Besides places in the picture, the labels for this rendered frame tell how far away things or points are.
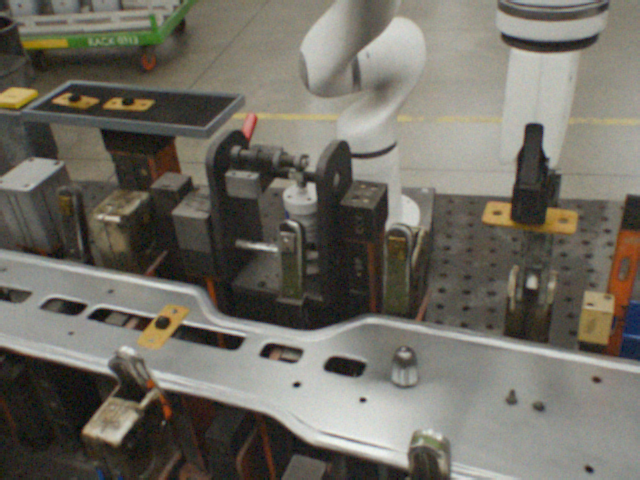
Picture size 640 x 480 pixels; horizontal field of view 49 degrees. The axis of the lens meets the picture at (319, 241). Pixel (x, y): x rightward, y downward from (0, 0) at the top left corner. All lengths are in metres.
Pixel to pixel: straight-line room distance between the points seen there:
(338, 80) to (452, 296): 0.50
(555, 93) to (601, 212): 1.19
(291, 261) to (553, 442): 0.41
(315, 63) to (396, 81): 0.16
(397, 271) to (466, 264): 0.60
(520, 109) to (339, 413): 0.42
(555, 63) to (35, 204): 0.85
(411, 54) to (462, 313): 0.51
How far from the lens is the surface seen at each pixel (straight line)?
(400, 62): 1.28
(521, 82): 0.57
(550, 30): 0.56
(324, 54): 1.22
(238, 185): 0.98
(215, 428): 1.01
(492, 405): 0.84
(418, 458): 0.66
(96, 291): 1.09
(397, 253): 0.93
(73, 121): 1.25
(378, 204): 0.96
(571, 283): 1.52
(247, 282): 1.08
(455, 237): 1.62
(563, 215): 0.69
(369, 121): 1.32
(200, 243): 1.08
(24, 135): 1.40
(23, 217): 1.22
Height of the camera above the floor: 1.62
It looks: 35 degrees down
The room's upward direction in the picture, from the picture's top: 6 degrees counter-clockwise
